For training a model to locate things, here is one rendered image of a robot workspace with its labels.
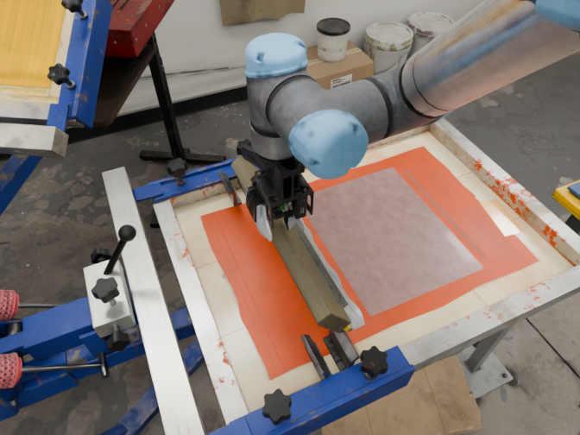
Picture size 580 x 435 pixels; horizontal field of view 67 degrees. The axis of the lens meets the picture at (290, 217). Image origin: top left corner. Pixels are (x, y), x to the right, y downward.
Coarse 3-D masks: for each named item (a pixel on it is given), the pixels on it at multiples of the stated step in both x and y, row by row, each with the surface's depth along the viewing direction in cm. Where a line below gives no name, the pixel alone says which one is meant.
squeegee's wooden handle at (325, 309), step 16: (240, 160) 90; (240, 176) 88; (272, 240) 78; (288, 240) 76; (288, 256) 75; (304, 256) 76; (304, 272) 72; (304, 288) 71; (320, 288) 71; (320, 304) 68; (336, 304) 72; (320, 320) 67; (336, 320) 69
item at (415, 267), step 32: (416, 224) 98; (480, 224) 98; (352, 256) 92; (384, 256) 92; (416, 256) 92; (448, 256) 92; (512, 256) 92; (256, 288) 87; (288, 288) 87; (352, 288) 87; (384, 288) 87; (416, 288) 87; (448, 288) 87; (256, 320) 82; (288, 320) 82; (384, 320) 82; (288, 352) 78
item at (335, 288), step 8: (296, 224) 85; (304, 232) 83; (304, 240) 82; (312, 248) 81; (312, 256) 80; (320, 256) 80; (320, 264) 78; (320, 272) 78; (328, 272) 77; (328, 280) 76; (336, 288) 75; (336, 296) 74; (344, 296) 74; (344, 304) 73
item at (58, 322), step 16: (128, 288) 77; (64, 304) 75; (80, 304) 75; (32, 320) 72; (48, 320) 72; (64, 320) 72; (80, 320) 72; (32, 336) 71; (48, 336) 71; (64, 336) 71; (32, 352) 71; (48, 352) 72
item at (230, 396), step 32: (416, 128) 117; (448, 128) 115; (480, 160) 107; (192, 192) 100; (224, 192) 104; (512, 192) 100; (160, 224) 93; (544, 224) 94; (576, 256) 89; (192, 288) 83; (544, 288) 83; (576, 288) 83; (192, 320) 78; (480, 320) 78; (512, 320) 79; (224, 352) 74; (416, 352) 74; (448, 352) 76; (224, 384) 71; (224, 416) 67
